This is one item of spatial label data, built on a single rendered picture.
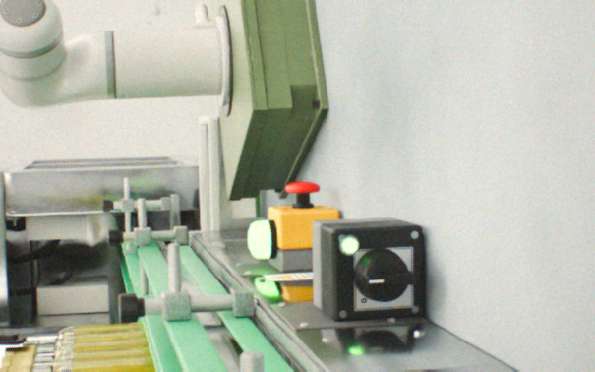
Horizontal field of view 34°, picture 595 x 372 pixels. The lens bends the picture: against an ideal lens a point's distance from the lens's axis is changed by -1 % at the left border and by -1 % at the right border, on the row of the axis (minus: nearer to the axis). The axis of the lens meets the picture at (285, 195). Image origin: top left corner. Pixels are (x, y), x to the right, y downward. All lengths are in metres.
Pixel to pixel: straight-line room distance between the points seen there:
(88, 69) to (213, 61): 0.17
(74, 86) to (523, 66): 0.79
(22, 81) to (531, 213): 0.82
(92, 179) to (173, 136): 2.79
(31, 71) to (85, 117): 3.83
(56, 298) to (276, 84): 1.47
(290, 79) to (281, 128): 0.07
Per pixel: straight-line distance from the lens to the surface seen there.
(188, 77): 1.33
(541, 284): 0.64
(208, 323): 0.94
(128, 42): 1.33
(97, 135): 5.13
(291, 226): 1.10
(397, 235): 0.83
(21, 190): 2.38
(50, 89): 1.34
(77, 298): 2.53
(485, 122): 0.72
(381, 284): 0.79
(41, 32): 1.26
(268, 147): 1.26
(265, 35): 1.20
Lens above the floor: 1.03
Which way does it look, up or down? 11 degrees down
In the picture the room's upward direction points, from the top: 92 degrees counter-clockwise
